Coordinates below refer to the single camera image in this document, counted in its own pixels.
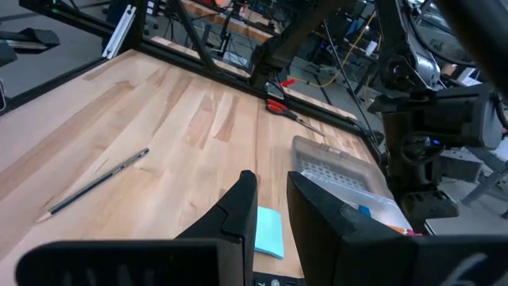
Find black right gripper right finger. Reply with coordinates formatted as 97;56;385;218
287;170;508;286

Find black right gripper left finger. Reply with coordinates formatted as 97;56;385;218
15;169;260;286

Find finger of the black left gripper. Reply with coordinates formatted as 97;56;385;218
399;189;460;234
387;157;441;196

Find light blue sticky note pad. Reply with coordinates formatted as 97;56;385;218
253;205;286;260

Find dark grey pencil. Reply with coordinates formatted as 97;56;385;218
34;147;151;224

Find clear plastic pencil box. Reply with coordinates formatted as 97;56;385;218
300;168;414;239

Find black desk calculator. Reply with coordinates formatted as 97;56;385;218
252;271;307;286

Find grey translucent box lid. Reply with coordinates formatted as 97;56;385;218
291;134;392;199

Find background wooden table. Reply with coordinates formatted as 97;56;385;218
180;0;281;44

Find silver aluminium bar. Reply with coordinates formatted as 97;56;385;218
102;3;137;60

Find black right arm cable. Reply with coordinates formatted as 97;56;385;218
432;0;508;100

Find red handled scissors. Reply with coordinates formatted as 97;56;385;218
264;98;325;137

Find black aluminium table frame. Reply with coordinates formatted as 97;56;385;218
0;0;384;138

